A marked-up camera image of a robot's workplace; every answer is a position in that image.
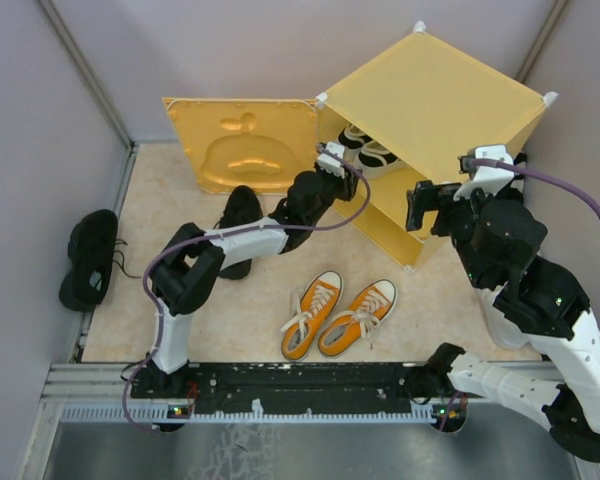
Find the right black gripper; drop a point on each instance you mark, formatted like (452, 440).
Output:
(427, 196)

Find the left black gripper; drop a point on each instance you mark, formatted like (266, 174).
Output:
(349, 184)

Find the black white sneaker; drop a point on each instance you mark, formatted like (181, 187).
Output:
(376, 161)
(351, 137)

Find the black chunky shoe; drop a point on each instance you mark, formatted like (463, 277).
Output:
(90, 251)
(242, 207)

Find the yellow cabinet door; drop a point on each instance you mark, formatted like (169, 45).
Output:
(261, 143)

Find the yellow shoe cabinet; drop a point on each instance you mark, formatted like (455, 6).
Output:
(428, 103)

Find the orange canvas sneaker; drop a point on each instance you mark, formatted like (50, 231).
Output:
(366, 313)
(310, 308)

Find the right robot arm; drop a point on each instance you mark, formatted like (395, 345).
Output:
(549, 306)

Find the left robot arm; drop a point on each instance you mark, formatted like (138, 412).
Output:
(180, 279)

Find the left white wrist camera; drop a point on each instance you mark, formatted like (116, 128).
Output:
(331, 161)

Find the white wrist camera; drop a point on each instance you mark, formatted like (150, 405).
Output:
(331, 161)
(484, 167)

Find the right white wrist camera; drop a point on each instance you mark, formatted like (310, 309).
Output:
(484, 167)

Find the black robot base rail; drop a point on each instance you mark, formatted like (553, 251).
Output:
(349, 392)

